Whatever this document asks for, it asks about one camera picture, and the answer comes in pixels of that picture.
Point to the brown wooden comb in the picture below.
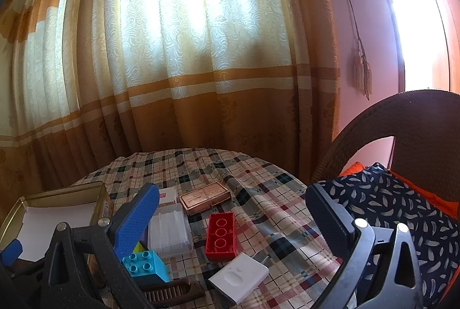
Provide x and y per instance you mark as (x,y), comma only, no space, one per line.
(190,293)

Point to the copper coloured box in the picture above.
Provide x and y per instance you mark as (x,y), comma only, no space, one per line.
(203,199)

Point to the white power adapter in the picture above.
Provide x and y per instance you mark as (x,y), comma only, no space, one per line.
(237,276)

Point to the white box with red label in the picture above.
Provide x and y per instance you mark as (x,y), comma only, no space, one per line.
(168,197)

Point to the red building block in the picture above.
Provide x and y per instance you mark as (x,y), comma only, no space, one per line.
(230,251)

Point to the brown wicker chair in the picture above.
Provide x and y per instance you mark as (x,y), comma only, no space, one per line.
(424,115)

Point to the curtain tieback tassel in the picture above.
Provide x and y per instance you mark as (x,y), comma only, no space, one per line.
(359,68)

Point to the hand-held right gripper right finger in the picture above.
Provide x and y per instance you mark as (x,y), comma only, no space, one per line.
(330,219)

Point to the plaid tablecloth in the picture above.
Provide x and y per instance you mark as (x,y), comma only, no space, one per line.
(280,222)

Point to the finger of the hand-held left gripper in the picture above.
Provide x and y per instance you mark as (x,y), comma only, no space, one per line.
(10,249)

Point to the dark blue patterned cushion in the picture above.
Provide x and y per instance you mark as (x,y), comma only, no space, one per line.
(395,201)

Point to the blue building block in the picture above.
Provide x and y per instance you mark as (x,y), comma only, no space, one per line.
(154,275)

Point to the wooden window frame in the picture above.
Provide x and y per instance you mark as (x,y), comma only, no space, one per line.
(442,43)

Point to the clear plastic box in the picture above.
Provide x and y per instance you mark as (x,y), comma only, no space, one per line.
(170,233)

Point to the cream and orange curtain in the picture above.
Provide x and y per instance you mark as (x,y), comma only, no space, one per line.
(215,43)

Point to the green building block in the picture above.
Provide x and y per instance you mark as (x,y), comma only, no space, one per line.
(137,248)

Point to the gold metal tin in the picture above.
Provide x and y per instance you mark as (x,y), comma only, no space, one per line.
(64,192)

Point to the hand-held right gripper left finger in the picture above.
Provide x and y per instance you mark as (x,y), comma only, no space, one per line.
(138,219)

